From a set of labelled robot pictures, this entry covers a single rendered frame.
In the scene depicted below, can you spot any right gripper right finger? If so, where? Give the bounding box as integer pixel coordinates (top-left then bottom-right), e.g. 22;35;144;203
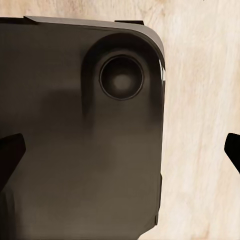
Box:
224;132;240;173

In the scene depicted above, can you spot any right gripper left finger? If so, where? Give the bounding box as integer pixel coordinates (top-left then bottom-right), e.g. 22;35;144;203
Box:
0;133;26;193

